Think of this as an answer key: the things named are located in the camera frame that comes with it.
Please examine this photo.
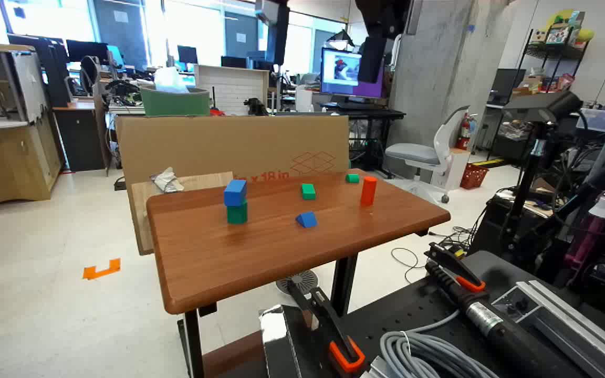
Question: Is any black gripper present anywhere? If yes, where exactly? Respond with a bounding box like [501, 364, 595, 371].
[356, 0, 411, 84]

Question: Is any blue rectangular block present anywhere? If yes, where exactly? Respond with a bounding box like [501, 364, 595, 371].
[220, 179, 250, 208]

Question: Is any orange cylinder block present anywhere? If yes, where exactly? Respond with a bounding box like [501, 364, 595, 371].
[359, 175, 381, 208]

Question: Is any blue wedge block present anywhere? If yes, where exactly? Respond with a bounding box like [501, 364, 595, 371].
[294, 210, 320, 231]

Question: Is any green cylinder block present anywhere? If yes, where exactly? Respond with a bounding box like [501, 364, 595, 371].
[224, 202, 250, 227]

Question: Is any lit computer monitor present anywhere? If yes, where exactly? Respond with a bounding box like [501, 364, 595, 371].
[320, 47, 363, 99]

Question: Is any purple object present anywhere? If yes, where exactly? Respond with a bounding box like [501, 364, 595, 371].
[350, 79, 386, 101]

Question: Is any black desk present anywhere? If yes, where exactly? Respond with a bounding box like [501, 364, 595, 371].
[315, 101, 407, 175]

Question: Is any grey white office chair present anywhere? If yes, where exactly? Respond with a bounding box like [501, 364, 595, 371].
[382, 102, 473, 206]

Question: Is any red fire extinguisher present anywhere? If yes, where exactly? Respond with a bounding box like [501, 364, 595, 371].
[455, 111, 479, 152]

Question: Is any red basket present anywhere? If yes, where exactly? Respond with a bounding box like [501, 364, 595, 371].
[458, 162, 490, 192]

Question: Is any large cardboard box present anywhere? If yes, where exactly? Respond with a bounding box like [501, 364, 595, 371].
[115, 114, 354, 187]

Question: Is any black shelf rack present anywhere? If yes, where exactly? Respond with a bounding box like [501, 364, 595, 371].
[510, 28, 595, 101]

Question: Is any green box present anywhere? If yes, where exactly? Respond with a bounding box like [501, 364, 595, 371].
[139, 86, 212, 118]

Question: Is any black table leg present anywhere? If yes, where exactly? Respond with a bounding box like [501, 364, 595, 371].
[177, 307, 218, 378]
[329, 251, 362, 319]

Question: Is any black orange bar clamp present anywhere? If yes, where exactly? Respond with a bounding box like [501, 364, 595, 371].
[288, 280, 370, 375]
[424, 240, 490, 297]

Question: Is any crumpled white paper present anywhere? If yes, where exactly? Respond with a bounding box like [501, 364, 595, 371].
[150, 166, 188, 195]

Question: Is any black drawer cabinet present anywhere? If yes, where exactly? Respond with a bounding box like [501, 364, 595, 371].
[53, 102, 110, 175]

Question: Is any grey metal beam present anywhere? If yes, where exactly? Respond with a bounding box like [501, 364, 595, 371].
[259, 302, 310, 378]

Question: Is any wooden lower table shelf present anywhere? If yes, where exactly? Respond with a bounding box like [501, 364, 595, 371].
[199, 327, 267, 378]

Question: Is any orange floor marker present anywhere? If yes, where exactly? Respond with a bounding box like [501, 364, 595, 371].
[83, 256, 125, 281]

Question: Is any beige wooden cabinet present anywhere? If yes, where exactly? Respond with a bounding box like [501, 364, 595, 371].
[0, 39, 65, 210]

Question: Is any black camera stand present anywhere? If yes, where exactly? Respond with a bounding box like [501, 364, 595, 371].
[504, 91, 585, 240]

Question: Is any grey coiled cable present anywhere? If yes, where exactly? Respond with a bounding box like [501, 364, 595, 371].
[362, 311, 501, 378]

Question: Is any black cable connector plug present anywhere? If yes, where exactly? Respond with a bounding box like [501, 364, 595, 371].
[447, 281, 572, 378]

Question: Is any silver aluminium rail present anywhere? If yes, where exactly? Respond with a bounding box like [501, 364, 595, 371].
[490, 277, 605, 378]

